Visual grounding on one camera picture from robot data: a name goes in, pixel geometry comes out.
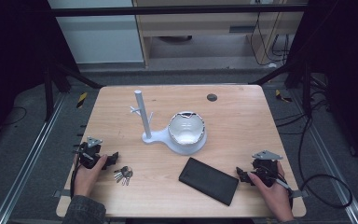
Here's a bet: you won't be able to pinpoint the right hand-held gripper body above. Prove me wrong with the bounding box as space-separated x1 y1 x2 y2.
251 149 283 188

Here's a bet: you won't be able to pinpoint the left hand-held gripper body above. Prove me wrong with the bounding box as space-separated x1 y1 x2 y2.
78 136 111 171

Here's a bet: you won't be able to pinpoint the bunch of metal keys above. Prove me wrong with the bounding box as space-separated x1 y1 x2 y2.
114 165 134 187

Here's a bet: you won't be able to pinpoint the black leather wallet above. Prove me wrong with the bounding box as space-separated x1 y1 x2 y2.
178 157 241 207

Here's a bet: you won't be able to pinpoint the white stand with hooks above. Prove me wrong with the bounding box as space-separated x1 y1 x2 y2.
130 90 208 156

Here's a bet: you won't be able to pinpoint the white bowl with silver rim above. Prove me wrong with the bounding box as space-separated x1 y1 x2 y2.
167 111 207 146

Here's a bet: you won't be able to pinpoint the person's left hand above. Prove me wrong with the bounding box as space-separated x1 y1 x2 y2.
73 153 109 198

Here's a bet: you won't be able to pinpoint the person's right hand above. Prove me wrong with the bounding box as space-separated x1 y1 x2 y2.
248 161 295 222

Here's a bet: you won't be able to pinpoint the grey tape piece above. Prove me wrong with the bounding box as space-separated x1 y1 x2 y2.
290 189 310 200
52 189 73 199

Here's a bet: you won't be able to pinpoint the yellow black striped tape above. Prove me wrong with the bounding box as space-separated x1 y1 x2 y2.
76 91 89 109
274 89 294 104

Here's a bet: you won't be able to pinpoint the black metal stand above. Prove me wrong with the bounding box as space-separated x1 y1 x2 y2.
41 57 104 123
249 59 313 118

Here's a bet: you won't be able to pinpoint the white cabinet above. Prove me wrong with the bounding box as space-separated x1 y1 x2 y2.
48 0 145 65

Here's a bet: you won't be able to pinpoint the light wooden desk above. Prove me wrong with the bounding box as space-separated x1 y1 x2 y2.
132 0 310 68

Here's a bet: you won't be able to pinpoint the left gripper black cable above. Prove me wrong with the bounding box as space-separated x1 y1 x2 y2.
69 161 82 200

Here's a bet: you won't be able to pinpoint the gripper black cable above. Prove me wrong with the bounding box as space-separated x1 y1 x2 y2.
69 161 82 200
274 115 354 210

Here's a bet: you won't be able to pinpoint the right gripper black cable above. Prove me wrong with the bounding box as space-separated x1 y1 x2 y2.
274 115 354 210

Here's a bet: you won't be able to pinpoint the black floor cables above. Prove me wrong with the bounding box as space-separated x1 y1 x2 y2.
274 74 332 136

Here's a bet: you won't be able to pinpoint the aluminium floor rail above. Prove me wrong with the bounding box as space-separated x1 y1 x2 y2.
0 92 67 224
290 88 358 224

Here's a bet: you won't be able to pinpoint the thin black floor cable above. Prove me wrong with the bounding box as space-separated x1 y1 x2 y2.
0 105 28 127

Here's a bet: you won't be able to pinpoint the black cables under desk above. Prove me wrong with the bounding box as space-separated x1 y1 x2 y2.
249 11 291 68

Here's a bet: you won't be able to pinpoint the black horizontal frame bar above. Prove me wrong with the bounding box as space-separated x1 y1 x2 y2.
48 4 308 17

